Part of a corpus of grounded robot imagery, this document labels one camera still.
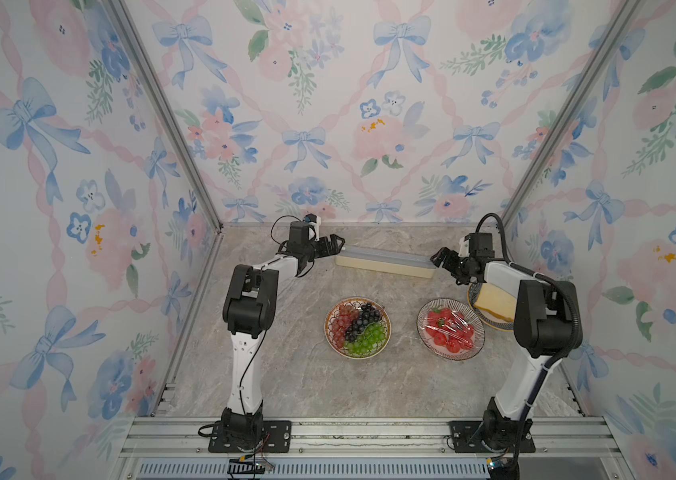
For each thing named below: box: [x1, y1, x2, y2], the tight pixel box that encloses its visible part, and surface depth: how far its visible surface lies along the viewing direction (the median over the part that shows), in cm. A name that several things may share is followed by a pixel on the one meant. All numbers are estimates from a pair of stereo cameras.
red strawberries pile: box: [425, 308, 475, 353], surface depth 90 cm
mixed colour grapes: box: [331, 303, 388, 357], surface depth 90 cm
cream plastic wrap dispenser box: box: [335, 246, 437, 279], surface depth 106 cm
